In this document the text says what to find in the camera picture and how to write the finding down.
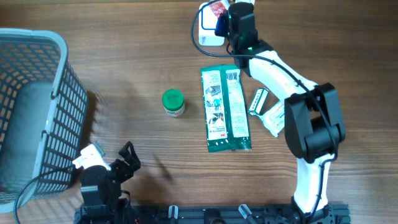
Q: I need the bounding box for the green white small box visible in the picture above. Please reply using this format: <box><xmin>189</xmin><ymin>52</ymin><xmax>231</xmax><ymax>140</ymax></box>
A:
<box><xmin>248</xmin><ymin>87</ymin><xmax>269</xmax><ymax>116</ymax></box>

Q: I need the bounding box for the green lid jar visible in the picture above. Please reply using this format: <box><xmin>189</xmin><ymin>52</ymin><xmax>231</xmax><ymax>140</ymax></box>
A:
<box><xmin>162</xmin><ymin>89</ymin><xmax>185</xmax><ymax>117</ymax></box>

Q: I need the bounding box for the grey plastic mesh basket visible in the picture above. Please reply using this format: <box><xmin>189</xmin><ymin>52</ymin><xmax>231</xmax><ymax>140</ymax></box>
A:
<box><xmin>1</xmin><ymin>28</ymin><xmax>88</xmax><ymax>213</ymax></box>

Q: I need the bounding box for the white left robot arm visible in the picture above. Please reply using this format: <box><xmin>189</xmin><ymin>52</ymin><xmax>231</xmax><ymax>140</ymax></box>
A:
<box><xmin>73</xmin><ymin>141</ymin><xmax>141</xmax><ymax>224</ymax></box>

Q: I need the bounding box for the teal wet wipes packet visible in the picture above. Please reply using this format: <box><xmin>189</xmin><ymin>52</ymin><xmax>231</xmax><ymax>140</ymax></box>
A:
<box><xmin>260</xmin><ymin>101</ymin><xmax>285</xmax><ymax>138</ymax></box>

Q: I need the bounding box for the red snack packet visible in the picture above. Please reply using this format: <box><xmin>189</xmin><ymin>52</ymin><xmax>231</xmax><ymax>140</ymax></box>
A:
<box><xmin>208</xmin><ymin>0</ymin><xmax>229</xmax><ymax>18</ymax></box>

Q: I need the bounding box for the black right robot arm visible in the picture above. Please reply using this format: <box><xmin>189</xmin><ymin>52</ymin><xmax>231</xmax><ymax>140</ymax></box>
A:
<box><xmin>216</xmin><ymin>2</ymin><xmax>345</xmax><ymax>223</ymax></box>

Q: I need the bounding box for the white barcode scanner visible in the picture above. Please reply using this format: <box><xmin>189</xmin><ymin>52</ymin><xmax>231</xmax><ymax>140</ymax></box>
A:
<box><xmin>198</xmin><ymin>2</ymin><xmax>224</xmax><ymax>47</ymax></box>

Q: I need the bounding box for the green 3M gloves packet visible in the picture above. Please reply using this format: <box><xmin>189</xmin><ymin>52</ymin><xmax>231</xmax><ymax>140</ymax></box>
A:
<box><xmin>200</xmin><ymin>65</ymin><xmax>252</xmax><ymax>153</ymax></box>

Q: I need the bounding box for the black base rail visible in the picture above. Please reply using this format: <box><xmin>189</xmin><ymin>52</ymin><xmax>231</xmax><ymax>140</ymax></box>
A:
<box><xmin>74</xmin><ymin>204</ymin><xmax>351</xmax><ymax>224</ymax></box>

